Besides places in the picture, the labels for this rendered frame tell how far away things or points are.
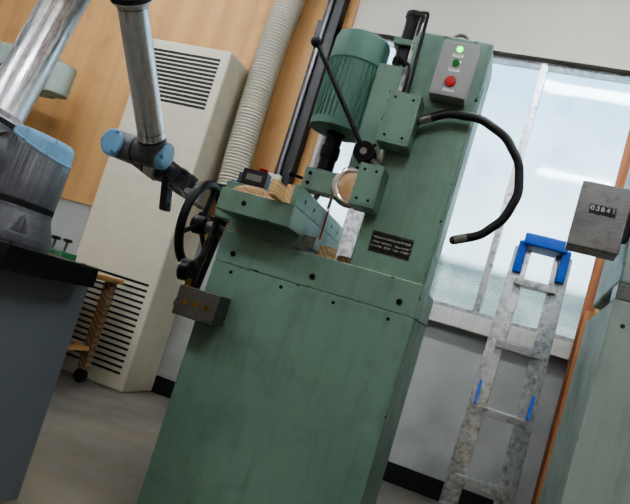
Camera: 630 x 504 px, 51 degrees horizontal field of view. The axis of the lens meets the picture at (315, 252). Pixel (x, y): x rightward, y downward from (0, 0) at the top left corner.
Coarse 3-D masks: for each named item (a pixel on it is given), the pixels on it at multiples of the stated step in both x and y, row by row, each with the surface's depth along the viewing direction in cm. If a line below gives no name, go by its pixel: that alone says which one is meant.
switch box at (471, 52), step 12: (444, 48) 183; (468, 48) 181; (444, 60) 182; (468, 60) 181; (444, 72) 182; (456, 72) 181; (468, 72) 180; (432, 84) 182; (444, 84) 181; (456, 84) 181; (468, 84) 180; (432, 96) 184; (444, 96) 182; (456, 96) 180
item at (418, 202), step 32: (480, 64) 186; (480, 96) 188; (448, 128) 185; (384, 160) 188; (416, 160) 186; (448, 160) 184; (384, 192) 187; (416, 192) 185; (448, 192) 183; (384, 224) 185; (416, 224) 183; (448, 224) 197; (352, 256) 186; (384, 256) 184; (416, 256) 182
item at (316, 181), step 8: (312, 168) 201; (304, 176) 201; (312, 176) 200; (320, 176) 200; (328, 176) 199; (304, 184) 201; (312, 184) 200; (320, 184) 199; (328, 184) 199; (312, 192) 203; (320, 192) 199; (328, 192) 198
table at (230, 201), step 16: (224, 192) 176; (240, 192) 174; (224, 208) 175; (240, 208) 174; (256, 208) 173; (272, 208) 172; (288, 208) 171; (272, 224) 175; (288, 224) 170; (304, 224) 183
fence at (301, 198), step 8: (296, 184) 171; (296, 192) 171; (304, 192) 175; (296, 200) 171; (304, 200) 177; (312, 200) 184; (304, 208) 179; (312, 208) 186; (320, 208) 194; (312, 216) 188; (320, 216) 196; (328, 216) 205; (320, 224) 198; (328, 224) 207; (336, 224) 217; (328, 232) 210; (336, 232) 219; (336, 240) 222
